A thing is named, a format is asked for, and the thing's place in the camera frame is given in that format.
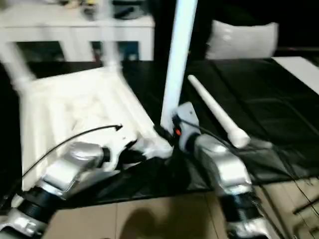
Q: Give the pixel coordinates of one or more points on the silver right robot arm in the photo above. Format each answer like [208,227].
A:
[229,174]

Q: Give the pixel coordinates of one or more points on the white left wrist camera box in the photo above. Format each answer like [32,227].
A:
[122,152]

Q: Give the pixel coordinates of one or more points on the grey black bag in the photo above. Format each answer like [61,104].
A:
[124,9]

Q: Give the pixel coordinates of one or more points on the black work mat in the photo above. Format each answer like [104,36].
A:
[264,99]

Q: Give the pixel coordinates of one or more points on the white plastic table top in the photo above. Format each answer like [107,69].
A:
[75,104]

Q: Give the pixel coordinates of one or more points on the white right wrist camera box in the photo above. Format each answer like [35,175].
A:
[187,122]

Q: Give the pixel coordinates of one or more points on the white plastic table leg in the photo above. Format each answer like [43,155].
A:
[17,64]
[110,35]
[217,112]
[179,55]

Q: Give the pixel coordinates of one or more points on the grey pillow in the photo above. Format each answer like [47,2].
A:
[241,40]

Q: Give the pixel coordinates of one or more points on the white flat board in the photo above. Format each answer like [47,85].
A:
[301,72]

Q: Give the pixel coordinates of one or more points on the white cabinet with glass doors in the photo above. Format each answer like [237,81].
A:
[60,25]

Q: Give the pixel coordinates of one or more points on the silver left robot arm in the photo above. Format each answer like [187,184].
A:
[55,184]

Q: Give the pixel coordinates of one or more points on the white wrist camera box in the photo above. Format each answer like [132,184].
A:
[122,152]
[187,122]

